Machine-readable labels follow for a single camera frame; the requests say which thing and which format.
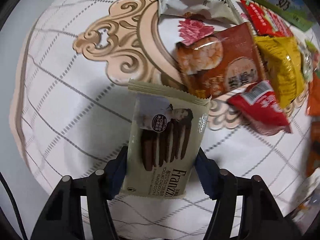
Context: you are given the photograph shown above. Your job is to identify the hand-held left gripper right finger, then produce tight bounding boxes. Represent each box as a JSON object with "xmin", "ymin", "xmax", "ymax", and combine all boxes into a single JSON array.
[{"xmin": 194, "ymin": 147, "xmax": 303, "ymax": 240}]

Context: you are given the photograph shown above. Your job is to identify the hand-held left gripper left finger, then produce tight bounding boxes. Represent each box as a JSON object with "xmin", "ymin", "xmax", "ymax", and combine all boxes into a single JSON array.
[{"xmin": 30, "ymin": 146, "xmax": 129, "ymax": 240}]

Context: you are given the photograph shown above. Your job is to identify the beige chocolate cookie packet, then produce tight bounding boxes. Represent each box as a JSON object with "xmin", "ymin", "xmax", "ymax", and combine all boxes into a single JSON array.
[{"xmin": 119, "ymin": 78, "xmax": 212, "ymax": 199}]

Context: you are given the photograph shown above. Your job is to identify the grey white snack packet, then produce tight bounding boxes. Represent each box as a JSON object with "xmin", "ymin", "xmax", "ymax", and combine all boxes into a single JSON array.
[{"xmin": 150, "ymin": 0, "xmax": 241, "ymax": 27}]

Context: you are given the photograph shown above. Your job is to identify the red snack packet with barcode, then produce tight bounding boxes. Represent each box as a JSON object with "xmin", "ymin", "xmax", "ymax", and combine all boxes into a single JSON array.
[{"xmin": 227, "ymin": 80, "xmax": 293, "ymax": 134}]

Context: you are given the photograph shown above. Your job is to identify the dark orange snack packet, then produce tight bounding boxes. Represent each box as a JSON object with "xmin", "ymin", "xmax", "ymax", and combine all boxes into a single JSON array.
[{"xmin": 305, "ymin": 121, "xmax": 320, "ymax": 178}]

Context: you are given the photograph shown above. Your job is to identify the brown rice cracker packet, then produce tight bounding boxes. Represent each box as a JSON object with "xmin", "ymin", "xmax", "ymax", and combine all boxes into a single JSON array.
[{"xmin": 175, "ymin": 22, "xmax": 267, "ymax": 99}]

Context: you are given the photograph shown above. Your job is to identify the plain yellow snack packet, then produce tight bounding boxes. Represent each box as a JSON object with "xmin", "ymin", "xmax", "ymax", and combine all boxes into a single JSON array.
[{"xmin": 253, "ymin": 35, "xmax": 312, "ymax": 109}]

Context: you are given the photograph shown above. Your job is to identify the clear green candy packet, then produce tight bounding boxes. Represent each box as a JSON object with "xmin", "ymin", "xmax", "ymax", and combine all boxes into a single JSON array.
[{"xmin": 301, "ymin": 39, "xmax": 320, "ymax": 81}]

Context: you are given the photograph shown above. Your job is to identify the red green snack packet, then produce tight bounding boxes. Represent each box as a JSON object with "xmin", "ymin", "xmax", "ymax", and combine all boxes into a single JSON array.
[{"xmin": 239, "ymin": 0, "xmax": 294, "ymax": 37}]

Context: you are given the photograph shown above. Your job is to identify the black cable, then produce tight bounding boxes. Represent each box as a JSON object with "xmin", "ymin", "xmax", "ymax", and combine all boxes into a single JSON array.
[{"xmin": 0, "ymin": 172, "xmax": 28, "ymax": 240}]

